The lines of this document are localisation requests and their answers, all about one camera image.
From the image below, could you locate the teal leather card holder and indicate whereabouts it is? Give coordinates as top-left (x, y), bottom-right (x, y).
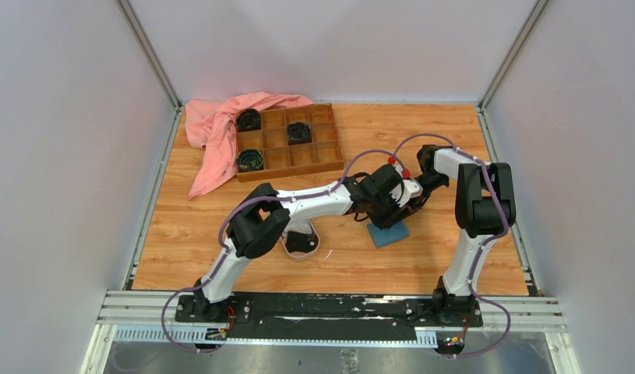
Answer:
top-left (367, 221), bottom-right (410, 249)

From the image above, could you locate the pink oval card tray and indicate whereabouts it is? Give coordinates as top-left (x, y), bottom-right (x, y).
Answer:
top-left (280, 220), bottom-right (320, 261)

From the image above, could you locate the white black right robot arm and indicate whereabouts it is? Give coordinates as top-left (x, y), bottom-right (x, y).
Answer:
top-left (417, 145), bottom-right (517, 326)

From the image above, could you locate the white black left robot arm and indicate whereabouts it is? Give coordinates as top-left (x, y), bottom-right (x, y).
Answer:
top-left (193, 164), bottom-right (425, 322)

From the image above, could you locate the black card in tray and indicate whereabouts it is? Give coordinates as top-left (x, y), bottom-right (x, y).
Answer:
top-left (284, 231), bottom-right (319, 254)

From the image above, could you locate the wooden compartment tray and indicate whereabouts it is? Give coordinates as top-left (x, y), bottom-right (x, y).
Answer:
top-left (235, 104), bottom-right (345, 182)

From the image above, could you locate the rolled dark dotted tie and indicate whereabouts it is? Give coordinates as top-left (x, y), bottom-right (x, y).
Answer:
top-left (287, 122), bottom-right (312, 146)

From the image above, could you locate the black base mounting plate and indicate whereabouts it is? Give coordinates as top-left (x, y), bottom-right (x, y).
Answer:
top-left (174, 292), bottom-right (483, 341)

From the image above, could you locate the rolled black tie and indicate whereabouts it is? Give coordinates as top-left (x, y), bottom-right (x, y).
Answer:
top-left (235, 108), bottom-right (262, 132)

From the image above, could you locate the pink cloth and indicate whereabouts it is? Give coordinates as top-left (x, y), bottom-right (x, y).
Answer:
top-left (185, 91), bottom-right (313, 200)

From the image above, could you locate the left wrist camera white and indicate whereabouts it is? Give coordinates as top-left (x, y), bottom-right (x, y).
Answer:
top-left (390, 179), bottom-right (423, 207)

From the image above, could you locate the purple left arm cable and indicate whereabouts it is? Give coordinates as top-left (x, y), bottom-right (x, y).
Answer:
top-left (161, 150), bottom-right (398, 355)

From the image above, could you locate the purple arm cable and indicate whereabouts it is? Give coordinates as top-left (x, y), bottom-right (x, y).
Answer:
top-left (161, 150), bottom-right (398, 355)
top-left (391, 132), bottom-right (512, 359)

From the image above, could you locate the aluminium frame rail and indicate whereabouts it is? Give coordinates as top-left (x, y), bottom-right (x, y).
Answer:
top-left (81, 291), bottom-right (580, 373)

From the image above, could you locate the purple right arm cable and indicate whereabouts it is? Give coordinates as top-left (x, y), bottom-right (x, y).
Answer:
top-left (391, 132), bottom-right (512, 359)

